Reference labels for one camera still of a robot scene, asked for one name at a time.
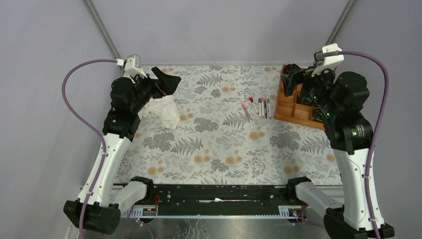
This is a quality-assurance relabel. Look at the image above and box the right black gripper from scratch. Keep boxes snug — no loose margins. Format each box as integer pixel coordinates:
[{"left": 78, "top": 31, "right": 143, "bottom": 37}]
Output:
[{"left": 280, "top": 61, "right": 338, "bottom": 117}]

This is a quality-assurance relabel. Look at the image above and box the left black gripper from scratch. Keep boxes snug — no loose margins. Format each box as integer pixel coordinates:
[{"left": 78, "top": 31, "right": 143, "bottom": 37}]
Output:
[{"left": 129, "top": 67, "right": 181, "bottom": 115}]

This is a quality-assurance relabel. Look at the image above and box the white pen grey cap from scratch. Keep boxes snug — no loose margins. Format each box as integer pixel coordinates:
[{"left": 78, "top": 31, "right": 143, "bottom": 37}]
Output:
[{"left": 266, "top": 99, "right": 272, "bottom": 119}]

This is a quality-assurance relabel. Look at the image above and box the purple pen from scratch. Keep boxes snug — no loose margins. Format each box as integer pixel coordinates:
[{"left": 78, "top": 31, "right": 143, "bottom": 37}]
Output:
[{"left": 263, "top": 99, "right": 268, "bottom": 119}]

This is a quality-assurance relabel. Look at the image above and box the white pen orange tip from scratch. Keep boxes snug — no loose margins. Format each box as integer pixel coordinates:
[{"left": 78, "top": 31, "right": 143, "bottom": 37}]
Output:
[{"left": 260, "top": 97, "right": 266, "bottom": 119}]

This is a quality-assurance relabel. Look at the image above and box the white pen blue tip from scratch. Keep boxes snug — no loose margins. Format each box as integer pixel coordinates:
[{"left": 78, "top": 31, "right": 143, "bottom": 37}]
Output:
[{"left": 258, "top": 98, "right": 263, "bottom": 119}]

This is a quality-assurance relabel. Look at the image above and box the pink red pen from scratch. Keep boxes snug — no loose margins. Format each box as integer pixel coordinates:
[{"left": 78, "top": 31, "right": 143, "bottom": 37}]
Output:
[{"left": 241, "top": 102, "right": 252, "bottom": 122}]

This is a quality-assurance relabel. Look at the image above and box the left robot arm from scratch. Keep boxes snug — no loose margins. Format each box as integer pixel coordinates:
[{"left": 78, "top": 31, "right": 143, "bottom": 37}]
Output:
[{"left": 63, "top": 67, "right": 182, "bottom": 237}]

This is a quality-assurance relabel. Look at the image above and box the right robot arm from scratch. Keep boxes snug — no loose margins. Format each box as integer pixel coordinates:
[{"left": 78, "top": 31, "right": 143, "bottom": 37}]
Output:
[{"left": 280, "top": 68, "right": 395, "bottom": 239}]

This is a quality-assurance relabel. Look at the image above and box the white crumpled cloth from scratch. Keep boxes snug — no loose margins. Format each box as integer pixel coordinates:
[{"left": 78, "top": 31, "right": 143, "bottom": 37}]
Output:
[{"left": 138, "top": 95, "right": 180, "bottom": 129}]

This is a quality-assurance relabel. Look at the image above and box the orange compartment tray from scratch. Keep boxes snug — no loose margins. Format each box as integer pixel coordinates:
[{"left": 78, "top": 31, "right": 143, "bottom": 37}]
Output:
[{"left": 274, "top": 80, "right": 324, "bottom": 130}]

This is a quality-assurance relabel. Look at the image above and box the floral table mat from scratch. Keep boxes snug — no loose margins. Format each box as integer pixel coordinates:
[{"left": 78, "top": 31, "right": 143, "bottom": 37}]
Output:
[{"left": 115, "top": 66, "right": 341, "bottom": 185}]

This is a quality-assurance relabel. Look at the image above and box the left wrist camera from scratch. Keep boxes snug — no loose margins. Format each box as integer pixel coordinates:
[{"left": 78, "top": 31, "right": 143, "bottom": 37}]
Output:
[{"left": 116, "top": 54, "right": 147, "bottom": 79}]

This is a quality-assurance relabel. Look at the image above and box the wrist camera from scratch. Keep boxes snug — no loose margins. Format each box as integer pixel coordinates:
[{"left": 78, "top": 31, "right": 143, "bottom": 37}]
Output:
[
  {"left": 116, "top": 54, "right": 147, "bottom": 79},
  {"left": 312, "top": 43, "right": 344, "bottom": 76}
]

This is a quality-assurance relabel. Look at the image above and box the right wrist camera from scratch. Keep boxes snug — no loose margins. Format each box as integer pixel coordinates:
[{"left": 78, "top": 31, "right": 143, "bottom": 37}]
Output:
[{"left": 312, "top": 43, "right": 344, "bottom": 76}]

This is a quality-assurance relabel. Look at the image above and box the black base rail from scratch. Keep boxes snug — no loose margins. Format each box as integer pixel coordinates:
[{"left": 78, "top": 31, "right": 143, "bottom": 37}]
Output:
[{"left": 135, "top": 184, "right": 305, "bottom": 218}]

